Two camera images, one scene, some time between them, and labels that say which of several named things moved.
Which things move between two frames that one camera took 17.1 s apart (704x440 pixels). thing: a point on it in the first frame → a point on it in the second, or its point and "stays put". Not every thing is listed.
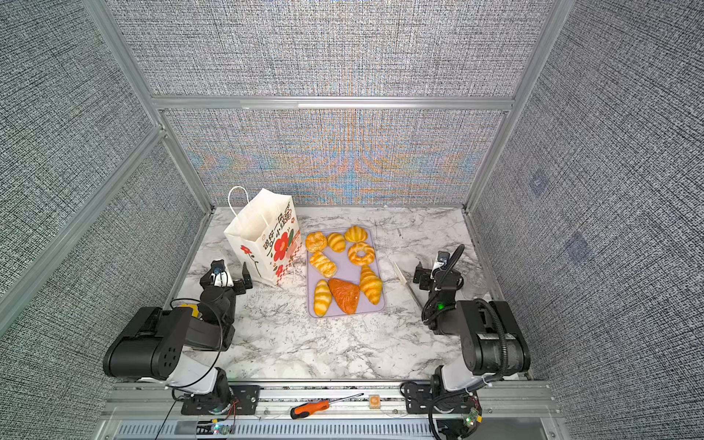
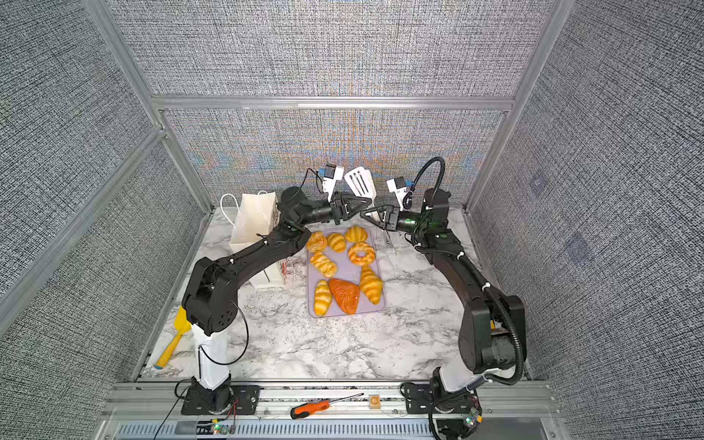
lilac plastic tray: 343,272 stays put
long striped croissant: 370,284 stays put
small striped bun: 336,242 stays put
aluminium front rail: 506,411 stays put
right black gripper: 425,275 → 394,220
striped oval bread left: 322,298 stays put
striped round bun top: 356,234 stays put
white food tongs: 403,280 → 362,184
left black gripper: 240,289 → 338,211
